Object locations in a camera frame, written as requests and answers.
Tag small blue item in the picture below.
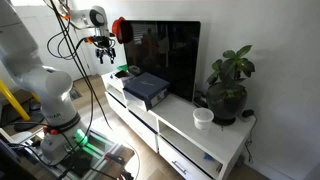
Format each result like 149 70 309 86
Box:
203 152 215 162

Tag green plastic tray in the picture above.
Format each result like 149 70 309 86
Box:
116 63 130 73

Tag black flat screen television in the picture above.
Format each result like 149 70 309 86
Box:
119 20 202 103

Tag grey shoe box base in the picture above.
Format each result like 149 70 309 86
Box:
123 87 170 113

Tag potted green plant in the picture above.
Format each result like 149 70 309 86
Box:
204 44 256 127

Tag dark book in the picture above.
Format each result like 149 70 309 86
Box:
122 71 172 102

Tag black adapter cable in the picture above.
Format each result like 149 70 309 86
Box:
244 114 258 165

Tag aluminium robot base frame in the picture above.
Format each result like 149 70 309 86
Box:
19 128 136 180

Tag black power adapter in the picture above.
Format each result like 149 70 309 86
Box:
241 109 256 119

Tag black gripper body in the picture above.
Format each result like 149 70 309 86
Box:
90 34 117 52

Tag white plastic cup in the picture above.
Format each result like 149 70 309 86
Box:
192 107 215 131

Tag yellow pole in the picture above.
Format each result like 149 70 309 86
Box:
0 79 32 122

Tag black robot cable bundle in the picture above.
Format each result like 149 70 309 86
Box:
45 0 116 132

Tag red handled clamp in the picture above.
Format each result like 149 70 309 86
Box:
104 151 128 166

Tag open white cardboard box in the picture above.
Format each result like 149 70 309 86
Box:
109 69 136 89

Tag white TV cabinet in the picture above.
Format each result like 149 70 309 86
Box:
100 71 256 180

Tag floor vent grille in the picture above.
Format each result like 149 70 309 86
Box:
69 87 83 101

